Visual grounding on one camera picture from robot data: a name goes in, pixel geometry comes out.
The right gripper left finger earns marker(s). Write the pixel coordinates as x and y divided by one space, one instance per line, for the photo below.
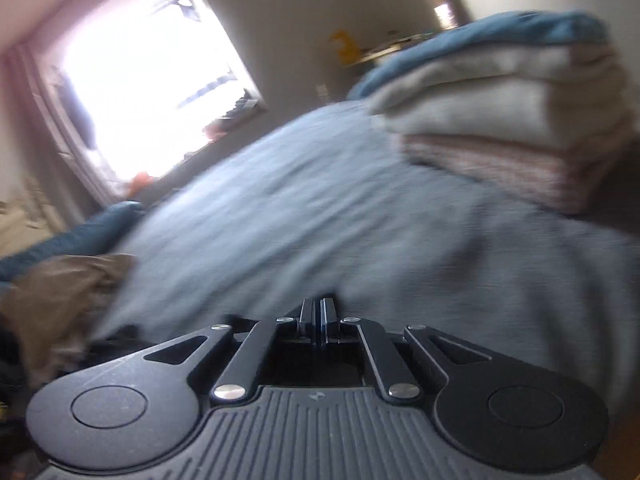
240 379

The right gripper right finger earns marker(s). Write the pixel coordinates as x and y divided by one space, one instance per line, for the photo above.
392 376

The black t-shirt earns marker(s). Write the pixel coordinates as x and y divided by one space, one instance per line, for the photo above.
74 356

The beige clothes pile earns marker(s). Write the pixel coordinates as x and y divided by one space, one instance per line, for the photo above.
57 302

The clothes on window sill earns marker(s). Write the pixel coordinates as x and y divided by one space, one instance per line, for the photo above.
243 106

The folded clothes stack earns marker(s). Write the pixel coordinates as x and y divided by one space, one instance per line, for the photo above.
535 102

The grey bed blanket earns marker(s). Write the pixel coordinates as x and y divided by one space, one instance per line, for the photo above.
324 206

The blue duvet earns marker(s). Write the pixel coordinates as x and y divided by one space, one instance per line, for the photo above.
97 236

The orange item on sill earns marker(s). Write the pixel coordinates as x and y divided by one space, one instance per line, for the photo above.
138 183

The grey curtain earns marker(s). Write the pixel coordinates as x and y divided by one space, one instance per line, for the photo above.
39 143

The white low cabinet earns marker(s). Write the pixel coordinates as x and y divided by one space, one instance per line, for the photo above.
377 55

